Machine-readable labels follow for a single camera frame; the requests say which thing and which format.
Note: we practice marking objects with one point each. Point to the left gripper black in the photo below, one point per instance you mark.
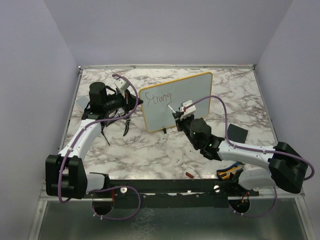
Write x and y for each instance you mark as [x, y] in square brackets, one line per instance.
[129, 101]

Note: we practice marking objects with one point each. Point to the black pruning shears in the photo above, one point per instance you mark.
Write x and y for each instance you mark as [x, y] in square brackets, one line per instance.
[127, 125]

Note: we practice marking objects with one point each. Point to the yellow framed whiteboard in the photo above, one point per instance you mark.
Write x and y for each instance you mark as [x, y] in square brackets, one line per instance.
[158, 99]

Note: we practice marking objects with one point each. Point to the black flat box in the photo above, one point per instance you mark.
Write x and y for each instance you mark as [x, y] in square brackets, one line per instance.
[237, 134]

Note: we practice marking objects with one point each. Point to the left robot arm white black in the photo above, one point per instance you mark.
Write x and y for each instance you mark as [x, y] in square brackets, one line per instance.
[65, 175]

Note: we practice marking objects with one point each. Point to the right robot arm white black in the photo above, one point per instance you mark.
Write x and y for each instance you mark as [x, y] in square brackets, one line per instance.
[278, 165]

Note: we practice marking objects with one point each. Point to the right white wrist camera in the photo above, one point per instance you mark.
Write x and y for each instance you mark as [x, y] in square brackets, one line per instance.
[187, 109]

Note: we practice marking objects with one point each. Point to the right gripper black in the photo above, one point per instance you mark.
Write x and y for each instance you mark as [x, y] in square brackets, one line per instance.
[179, 122]

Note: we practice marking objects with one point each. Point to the yellow black utility knife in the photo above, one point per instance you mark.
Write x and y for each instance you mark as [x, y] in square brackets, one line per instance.
[229, 172]

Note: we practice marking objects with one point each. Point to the red marker cap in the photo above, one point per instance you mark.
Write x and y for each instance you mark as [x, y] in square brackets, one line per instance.
[189, 175]

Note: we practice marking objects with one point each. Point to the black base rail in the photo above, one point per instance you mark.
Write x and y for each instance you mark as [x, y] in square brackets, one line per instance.
[170, 193]

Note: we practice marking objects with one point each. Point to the grey white small device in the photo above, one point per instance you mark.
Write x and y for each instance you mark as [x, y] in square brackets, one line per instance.
[82, 102]

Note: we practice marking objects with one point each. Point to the aluminium table frame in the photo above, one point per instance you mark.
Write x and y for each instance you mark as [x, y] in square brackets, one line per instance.
[140, 155]

